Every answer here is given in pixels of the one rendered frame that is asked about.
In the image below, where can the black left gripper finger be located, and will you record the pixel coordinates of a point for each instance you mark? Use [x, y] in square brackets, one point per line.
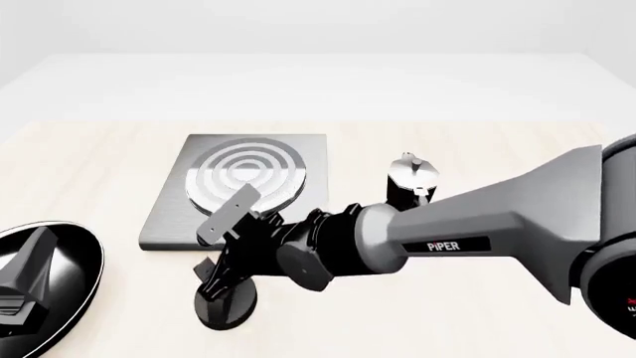
[35, 257]

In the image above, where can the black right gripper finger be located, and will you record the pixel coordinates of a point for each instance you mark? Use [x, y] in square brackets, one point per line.
[205, 269]
[223, 279]

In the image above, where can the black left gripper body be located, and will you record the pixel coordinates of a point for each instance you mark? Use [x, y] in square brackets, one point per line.
[20, 309]

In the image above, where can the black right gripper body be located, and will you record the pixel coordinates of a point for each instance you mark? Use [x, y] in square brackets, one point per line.
[258, 231]

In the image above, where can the round black stove knob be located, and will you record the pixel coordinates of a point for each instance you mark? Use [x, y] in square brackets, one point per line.
[233, 317]

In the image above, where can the silver-grey right robot arm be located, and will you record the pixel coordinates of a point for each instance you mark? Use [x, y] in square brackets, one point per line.
[497, 209]

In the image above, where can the flat black stove plate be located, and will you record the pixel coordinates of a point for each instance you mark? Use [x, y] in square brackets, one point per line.
[169, 223]

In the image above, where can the silver and black moka pot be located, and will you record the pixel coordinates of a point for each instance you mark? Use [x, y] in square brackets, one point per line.
[412, 175]

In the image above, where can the small flat grey plate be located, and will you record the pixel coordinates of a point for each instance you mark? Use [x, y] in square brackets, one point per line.
[228, 212]

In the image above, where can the black frying pan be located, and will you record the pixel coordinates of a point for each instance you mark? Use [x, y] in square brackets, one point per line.
[74, 268]

